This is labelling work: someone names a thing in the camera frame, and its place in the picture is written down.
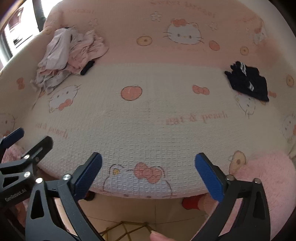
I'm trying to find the navy folded clothing white stripes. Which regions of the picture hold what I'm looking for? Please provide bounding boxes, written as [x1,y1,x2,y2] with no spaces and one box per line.
[224,61,270,102]

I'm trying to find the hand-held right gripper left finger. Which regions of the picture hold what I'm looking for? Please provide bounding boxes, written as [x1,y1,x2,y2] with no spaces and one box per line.
[24,152,105,241]

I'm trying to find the pink cat print blanket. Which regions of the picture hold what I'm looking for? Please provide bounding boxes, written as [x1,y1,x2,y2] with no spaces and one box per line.
[0,0,296,200]

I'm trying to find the red fabric item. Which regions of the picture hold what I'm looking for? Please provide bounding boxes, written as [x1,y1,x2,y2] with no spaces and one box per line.
[182,196,208,210]

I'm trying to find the gold wire rack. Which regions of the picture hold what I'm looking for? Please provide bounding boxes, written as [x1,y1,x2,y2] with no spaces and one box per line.
[100,221,158,241]

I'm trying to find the black metal bar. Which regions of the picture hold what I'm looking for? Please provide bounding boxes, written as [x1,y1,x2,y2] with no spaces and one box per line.
[32,0,47,32]

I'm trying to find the window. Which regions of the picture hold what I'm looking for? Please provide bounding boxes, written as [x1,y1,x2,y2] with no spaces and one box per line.
[0,0,44,67]

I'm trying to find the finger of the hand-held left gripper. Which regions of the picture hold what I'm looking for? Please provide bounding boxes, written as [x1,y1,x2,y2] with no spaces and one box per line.
[0,136,54,184]
[0,127,25,153]

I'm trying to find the person's right hand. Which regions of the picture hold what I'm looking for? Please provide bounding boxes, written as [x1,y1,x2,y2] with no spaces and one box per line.
[149,232,173,241]

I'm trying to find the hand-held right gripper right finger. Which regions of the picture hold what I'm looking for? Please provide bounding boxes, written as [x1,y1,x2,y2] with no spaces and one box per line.
[195,152,271,241]

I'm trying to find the pink fluffy pajamas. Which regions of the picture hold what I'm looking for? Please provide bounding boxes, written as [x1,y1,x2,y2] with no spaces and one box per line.
[0,144,296,241]

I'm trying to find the white shirt with navy trim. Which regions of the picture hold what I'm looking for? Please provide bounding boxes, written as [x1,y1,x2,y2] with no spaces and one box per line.
[31,27,96,93]

